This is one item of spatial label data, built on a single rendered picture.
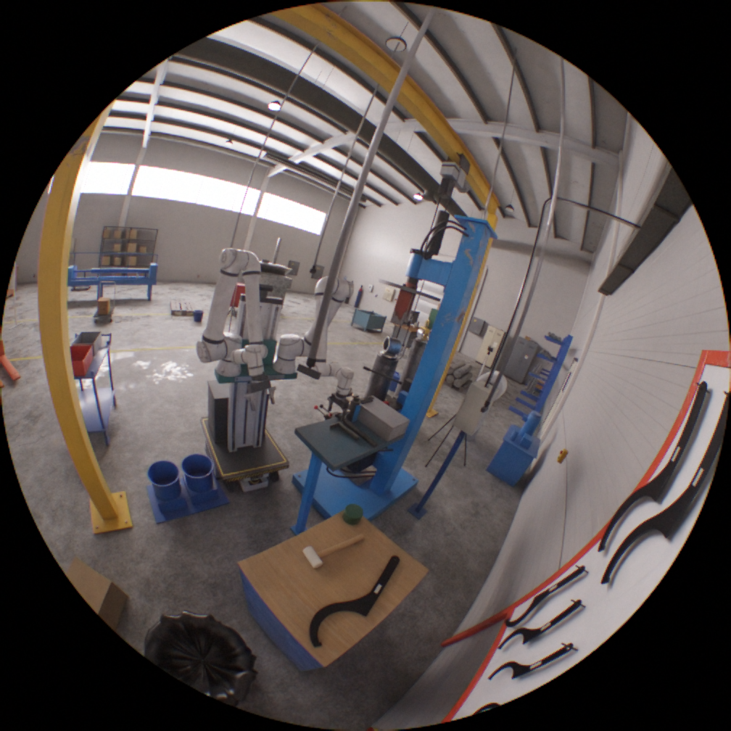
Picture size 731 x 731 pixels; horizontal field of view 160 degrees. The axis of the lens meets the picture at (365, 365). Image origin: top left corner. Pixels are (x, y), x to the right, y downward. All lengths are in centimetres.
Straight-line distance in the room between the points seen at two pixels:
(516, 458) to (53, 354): 487
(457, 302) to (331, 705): 298
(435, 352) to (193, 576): 258
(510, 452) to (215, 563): 380
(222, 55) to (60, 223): 464
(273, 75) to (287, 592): 646
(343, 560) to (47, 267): 208
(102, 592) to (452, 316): 312
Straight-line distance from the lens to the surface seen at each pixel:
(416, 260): 229
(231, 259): 153
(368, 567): 136
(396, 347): 236
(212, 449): 266
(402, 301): 212
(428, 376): 212
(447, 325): 204
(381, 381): 241
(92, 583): 217
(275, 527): 249
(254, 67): 587
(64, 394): 192
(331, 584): 128
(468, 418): 224
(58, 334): 177
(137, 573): 241
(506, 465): 420
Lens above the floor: 211
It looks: 19 degrees down
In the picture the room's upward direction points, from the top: 17 degrees clockwise
